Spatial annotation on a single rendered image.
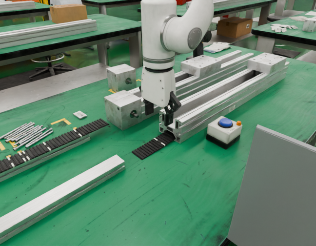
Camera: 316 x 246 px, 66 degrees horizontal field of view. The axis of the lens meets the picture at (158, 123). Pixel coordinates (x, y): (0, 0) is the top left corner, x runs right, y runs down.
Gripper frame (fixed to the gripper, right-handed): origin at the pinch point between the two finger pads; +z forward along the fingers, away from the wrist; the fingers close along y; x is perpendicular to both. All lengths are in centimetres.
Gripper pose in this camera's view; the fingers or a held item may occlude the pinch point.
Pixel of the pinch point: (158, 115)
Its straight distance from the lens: 73.8
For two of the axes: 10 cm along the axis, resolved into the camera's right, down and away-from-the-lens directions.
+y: 6.9, 3.9, -6.1
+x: 7.3, -3.7, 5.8
